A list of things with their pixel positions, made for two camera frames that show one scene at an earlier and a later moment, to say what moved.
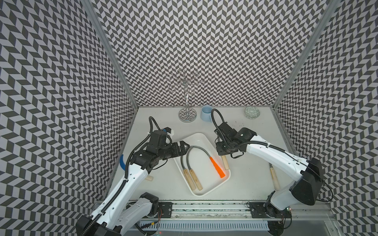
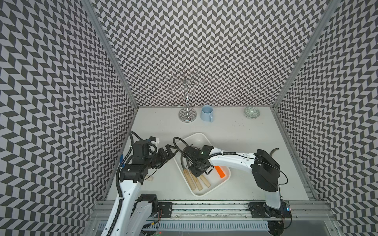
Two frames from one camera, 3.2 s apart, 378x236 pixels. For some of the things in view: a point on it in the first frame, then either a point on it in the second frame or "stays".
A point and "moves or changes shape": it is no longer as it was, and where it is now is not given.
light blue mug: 205,113 stays
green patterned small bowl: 251,112 stays
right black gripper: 220,151 to 195,172
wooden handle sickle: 225,162 moves or changes shape
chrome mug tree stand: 185,82 stays
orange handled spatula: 221,173 stays
